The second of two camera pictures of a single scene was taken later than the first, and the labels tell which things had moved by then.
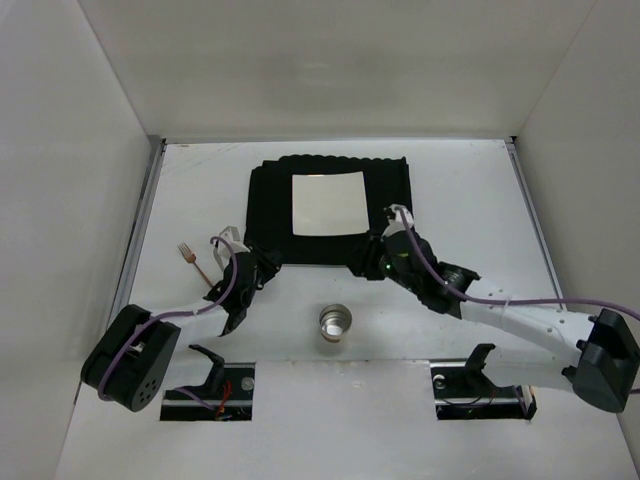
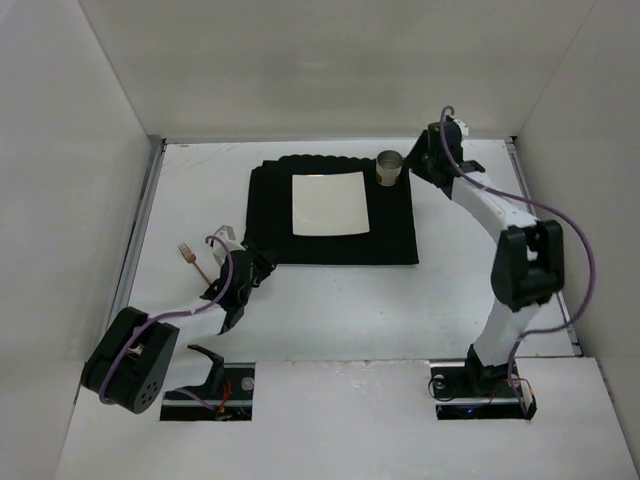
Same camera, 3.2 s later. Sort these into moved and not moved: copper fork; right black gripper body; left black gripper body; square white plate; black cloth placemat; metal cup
Moved: metal cup; right black gripper body
Not moved: copper fork; square white plate; left black gripper body; black cloth placemat
